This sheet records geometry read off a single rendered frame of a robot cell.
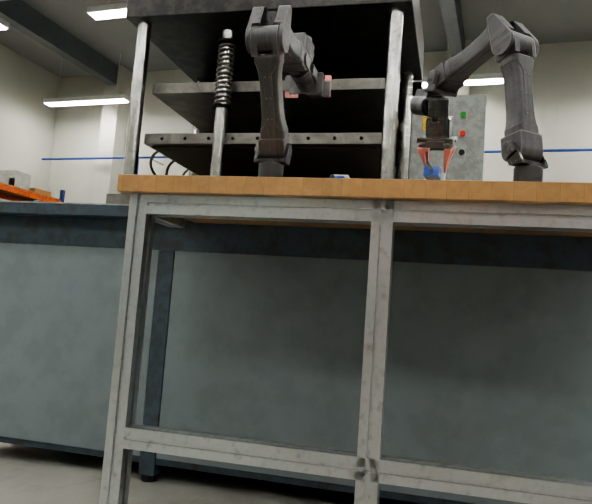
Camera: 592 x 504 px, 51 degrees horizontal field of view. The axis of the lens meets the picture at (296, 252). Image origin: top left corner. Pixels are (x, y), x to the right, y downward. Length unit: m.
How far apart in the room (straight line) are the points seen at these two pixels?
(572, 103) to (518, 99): 7.40
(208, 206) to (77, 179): 9.69
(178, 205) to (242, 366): 0.57
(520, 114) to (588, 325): 0.56
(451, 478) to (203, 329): 0.85
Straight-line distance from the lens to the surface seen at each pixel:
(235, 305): 1.78
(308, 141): 2.69
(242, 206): 1.36
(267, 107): 1.52
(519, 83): 1.55
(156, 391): 1.88
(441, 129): 1.77
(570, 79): 9.03
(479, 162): 2.65
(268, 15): 1.59
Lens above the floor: 0.51
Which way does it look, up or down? 6 degrees up
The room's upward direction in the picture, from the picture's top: 4 degrees clockwise
